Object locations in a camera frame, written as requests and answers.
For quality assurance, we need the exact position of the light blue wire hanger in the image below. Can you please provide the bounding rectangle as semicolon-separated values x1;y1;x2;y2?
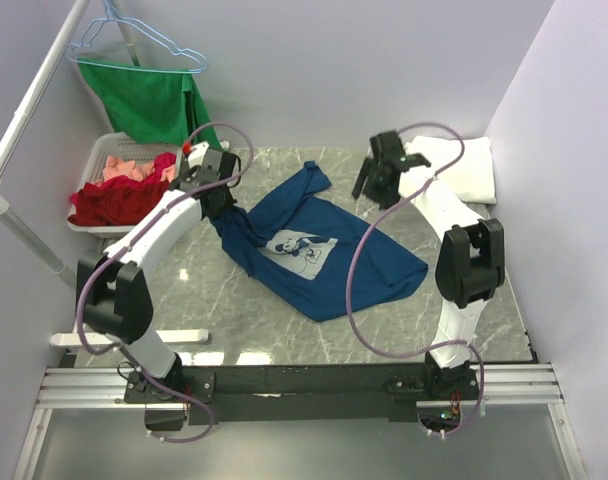
64;1;208;74

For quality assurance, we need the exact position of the green hanging cloth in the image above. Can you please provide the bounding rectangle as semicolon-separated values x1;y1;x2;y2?
78;62;210;147

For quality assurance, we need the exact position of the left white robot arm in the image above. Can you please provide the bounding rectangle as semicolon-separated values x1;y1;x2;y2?
76;147;242;402

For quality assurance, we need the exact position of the white clothes rack pole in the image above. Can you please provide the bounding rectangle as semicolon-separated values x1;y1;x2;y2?
0;1;111;293

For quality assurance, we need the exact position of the purple cable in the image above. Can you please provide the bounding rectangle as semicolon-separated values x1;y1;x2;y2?
73;120;255;445
344;122;485;439

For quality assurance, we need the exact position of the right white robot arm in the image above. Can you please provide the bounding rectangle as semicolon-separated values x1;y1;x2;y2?
352;130;505;399

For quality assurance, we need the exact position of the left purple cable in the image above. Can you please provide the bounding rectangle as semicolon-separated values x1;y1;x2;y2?
73;120;255;445

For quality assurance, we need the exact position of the dark red garment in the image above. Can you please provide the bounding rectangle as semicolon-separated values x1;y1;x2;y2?
68;177;169;227

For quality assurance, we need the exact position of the pink garment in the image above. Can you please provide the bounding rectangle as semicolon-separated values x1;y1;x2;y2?
102;156;175;183

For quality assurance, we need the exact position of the folded white t shirt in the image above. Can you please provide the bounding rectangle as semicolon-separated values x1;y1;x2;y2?
404;136;496;205

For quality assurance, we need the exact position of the white plastic laundry basket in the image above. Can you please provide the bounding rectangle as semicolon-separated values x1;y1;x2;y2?
67;132;181;238

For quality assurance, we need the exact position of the aluminium rail frame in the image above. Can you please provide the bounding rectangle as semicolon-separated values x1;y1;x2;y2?
12;364;589;479

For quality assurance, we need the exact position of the blue mickey t shirt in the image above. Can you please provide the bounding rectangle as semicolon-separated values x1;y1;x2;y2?
212;161;428;322

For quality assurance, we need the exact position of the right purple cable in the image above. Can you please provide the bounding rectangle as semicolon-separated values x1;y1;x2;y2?
344;122;485;439

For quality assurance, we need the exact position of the white rack foot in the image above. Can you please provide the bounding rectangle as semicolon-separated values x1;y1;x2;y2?
49;329;210;349

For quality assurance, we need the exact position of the magenta garment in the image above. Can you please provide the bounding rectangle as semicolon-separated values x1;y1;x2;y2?
153;152;177;179

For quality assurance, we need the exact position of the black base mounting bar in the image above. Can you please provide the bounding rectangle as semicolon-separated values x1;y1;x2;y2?
124;363;480;432

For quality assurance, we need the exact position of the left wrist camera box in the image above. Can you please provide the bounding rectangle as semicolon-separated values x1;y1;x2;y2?
182;142;210;168

